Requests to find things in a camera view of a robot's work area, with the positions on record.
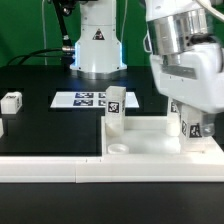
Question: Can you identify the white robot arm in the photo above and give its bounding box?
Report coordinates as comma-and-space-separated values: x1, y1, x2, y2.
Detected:
70, 0, 224, 136

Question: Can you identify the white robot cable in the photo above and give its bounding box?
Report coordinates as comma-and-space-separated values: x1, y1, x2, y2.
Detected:
196, 0, 224, 22

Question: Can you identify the black cable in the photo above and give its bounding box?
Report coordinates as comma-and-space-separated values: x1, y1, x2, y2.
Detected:
6, 48, 76, 66

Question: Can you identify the white L-shaped obstacle wall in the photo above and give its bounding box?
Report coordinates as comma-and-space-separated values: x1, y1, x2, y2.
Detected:
0, 117, 224, 184

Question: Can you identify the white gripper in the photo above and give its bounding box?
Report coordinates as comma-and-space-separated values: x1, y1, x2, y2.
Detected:
144, 32, 224, 137

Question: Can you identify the white square tabletop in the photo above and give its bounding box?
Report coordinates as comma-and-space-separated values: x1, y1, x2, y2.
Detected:
101, 116, 217, 155

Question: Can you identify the white base tag plate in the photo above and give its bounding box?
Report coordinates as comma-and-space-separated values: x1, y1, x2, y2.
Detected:
50, 91, 140, 110

